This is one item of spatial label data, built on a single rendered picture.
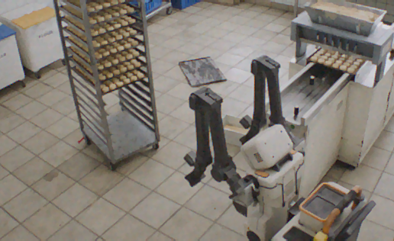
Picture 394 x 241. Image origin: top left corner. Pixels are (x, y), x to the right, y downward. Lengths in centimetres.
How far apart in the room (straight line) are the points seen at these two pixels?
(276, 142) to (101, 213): 174
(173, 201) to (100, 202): 58
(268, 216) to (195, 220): 102
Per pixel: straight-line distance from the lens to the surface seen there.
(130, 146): 369
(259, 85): 223
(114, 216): 331
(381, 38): 313
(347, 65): 325
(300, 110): 279
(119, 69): 334
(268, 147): 200
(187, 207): 329
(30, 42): 524
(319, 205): 206
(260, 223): 229
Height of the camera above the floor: 236
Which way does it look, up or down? 32 degrees down
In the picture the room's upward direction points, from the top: 2 degrees counter-clockwise
